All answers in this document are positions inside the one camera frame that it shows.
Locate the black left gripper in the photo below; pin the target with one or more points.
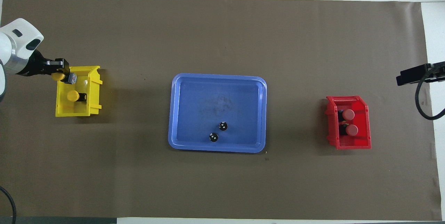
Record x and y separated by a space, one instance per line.
36 67

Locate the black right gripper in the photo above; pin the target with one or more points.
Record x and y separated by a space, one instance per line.
438 72

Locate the yellow push button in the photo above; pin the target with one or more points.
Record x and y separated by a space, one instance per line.
57 76
73 96

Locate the red push button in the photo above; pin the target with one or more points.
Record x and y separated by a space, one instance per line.
348 114
352 130

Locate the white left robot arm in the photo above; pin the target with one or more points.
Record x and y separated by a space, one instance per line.
17 40

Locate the yellow plastic storage bin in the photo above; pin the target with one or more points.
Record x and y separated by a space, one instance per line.
74 109

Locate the red plastic storage bin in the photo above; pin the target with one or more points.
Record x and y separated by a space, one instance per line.
361 126

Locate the brown paper table mat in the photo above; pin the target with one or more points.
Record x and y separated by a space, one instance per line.
139 182

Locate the blue plastic tray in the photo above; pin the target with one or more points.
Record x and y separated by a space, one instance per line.
194 113

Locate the black cylindrical capacitor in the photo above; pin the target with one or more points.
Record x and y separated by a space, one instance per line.
213 137
223 125

